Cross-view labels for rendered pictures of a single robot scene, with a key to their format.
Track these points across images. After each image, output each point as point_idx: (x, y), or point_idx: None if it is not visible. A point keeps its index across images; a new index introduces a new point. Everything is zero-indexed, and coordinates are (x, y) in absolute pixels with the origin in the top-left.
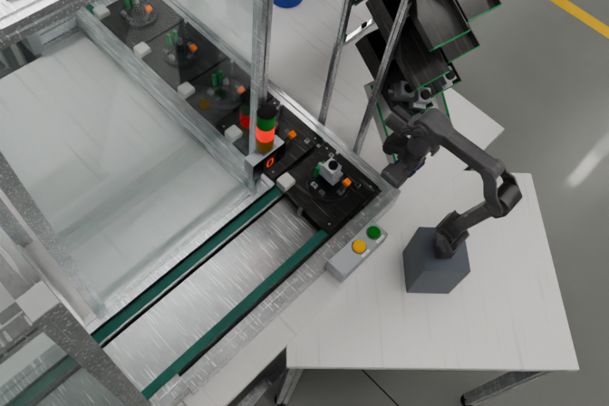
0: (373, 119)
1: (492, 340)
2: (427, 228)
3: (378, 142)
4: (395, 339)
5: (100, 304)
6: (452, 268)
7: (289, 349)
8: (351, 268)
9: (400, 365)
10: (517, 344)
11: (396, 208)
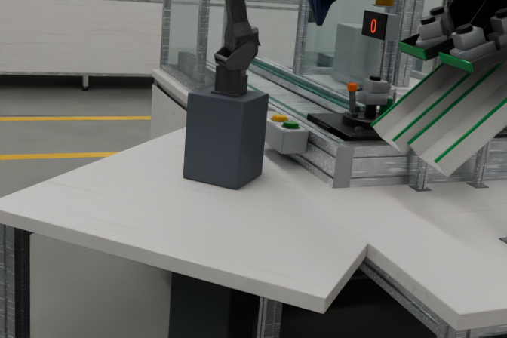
0: (497, 216)
1: (99, 179)
2: (262, 94)
3: (447, 207)
4: (168, 149)
5: (297, 48)
6: (201, 90)
7: None
8: None
9: (142, 144)
10: (72, 186)
11: (326, 188)
